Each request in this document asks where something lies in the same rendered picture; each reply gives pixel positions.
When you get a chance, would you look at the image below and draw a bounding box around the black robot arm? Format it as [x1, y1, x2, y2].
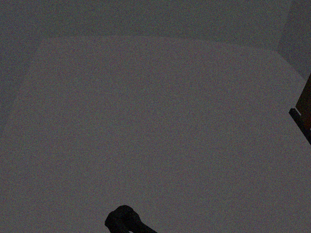
[105, 205, 157, 233]

